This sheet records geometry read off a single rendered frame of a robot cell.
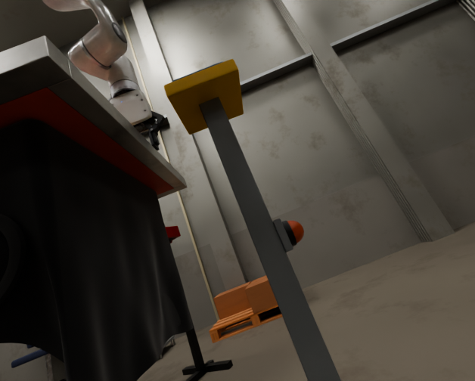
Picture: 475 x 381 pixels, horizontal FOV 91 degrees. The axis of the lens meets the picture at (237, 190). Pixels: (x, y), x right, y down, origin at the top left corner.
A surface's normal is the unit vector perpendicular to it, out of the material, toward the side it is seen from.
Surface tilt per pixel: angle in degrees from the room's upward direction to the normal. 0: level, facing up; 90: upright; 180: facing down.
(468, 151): 90
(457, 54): 90
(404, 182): 90
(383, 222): 90
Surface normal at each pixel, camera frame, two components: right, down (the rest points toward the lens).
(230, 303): -0.14, -0.25
